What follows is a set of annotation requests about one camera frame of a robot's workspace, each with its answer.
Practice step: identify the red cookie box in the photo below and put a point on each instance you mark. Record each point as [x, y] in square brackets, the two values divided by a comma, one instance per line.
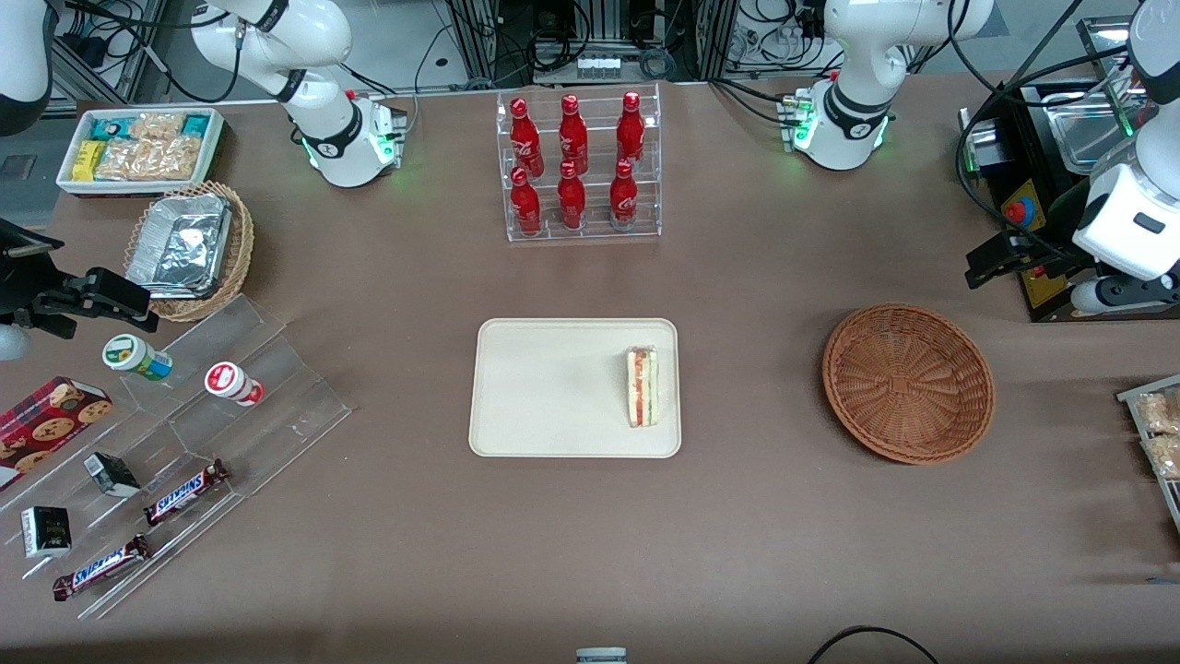
[46, 424]

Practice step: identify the clear acrylic stepped stand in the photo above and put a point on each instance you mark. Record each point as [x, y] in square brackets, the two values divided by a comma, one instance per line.
[277, 406]

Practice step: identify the beige plastic tray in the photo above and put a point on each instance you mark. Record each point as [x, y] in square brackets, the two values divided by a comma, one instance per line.
[553, 387]

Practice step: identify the white power strip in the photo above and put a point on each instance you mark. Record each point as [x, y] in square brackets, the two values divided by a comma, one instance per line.
[599, 65]

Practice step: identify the clear acrylic bottle rack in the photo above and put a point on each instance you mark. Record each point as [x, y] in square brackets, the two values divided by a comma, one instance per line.
[595, 231]

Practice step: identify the yellow snack pack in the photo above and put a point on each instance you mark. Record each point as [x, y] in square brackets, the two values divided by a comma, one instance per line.
[88, 161]

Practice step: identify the small light wicker basket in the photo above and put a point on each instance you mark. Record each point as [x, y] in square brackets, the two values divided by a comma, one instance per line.
[241, 249]

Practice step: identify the metal tray with snacks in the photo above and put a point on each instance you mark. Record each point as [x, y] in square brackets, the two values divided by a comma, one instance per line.
[1169, 503]

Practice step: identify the green label yoghurt cup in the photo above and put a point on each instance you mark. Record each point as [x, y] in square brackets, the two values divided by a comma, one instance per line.
[134, 356]

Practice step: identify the red label yoghurt cup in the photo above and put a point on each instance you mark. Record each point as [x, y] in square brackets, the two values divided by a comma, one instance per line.
[230, 382]

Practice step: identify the black machine with yellow panel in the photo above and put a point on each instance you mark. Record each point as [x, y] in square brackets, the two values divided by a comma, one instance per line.
[1028, 148]

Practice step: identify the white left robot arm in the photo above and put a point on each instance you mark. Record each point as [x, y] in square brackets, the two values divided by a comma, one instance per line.
[857, 92]

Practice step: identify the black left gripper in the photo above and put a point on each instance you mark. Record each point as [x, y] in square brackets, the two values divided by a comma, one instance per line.
[1054, 255]

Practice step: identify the clear pastry pack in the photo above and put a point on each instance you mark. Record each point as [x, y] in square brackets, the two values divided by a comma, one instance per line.
[1166, 456]
[1160, 412]

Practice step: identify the small black box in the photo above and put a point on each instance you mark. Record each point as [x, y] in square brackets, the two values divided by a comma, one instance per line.
[112, 475]
[46, 532]

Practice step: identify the teal snack pack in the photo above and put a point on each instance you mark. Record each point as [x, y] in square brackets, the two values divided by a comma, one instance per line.
[196, 124]
[112, 127]

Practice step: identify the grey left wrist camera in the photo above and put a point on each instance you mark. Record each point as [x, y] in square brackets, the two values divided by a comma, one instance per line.
[1120, 295]

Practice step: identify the red cola bottle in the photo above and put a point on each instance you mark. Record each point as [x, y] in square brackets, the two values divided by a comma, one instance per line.
[525, 138]
[572, 136]
[572, 203]
[624, 201]
[631, 134]
[525, 207]

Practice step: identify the triangular sandwich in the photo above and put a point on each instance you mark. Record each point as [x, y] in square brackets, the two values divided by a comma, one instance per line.
[643, 387]

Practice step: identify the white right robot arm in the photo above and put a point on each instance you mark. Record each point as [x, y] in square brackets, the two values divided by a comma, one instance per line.
[318, 120]

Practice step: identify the clear bag of crackers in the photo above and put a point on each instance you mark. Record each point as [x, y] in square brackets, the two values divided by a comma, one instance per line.
[147, 159]
[157, 126]

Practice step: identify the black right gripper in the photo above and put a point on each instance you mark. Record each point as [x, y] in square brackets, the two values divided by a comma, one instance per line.
[18, 284]

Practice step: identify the grey device at table edge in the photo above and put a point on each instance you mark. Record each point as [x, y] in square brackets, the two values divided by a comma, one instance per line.
[601, 656]

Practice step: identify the large brown wicker basket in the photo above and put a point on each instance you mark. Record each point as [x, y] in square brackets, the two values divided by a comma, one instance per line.
[908, 383]

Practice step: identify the white rectangular snack bin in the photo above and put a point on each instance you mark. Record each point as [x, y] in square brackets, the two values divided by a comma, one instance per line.
[214, 152]

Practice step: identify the aluminium foil container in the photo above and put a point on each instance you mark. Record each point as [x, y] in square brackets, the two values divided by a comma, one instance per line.
[180, 244]

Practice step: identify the snickers bar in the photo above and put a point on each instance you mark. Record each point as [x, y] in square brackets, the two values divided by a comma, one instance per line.
[100, 567]
[184, 492]

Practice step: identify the steel pan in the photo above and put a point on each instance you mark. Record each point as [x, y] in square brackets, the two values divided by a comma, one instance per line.
[1088, 134]

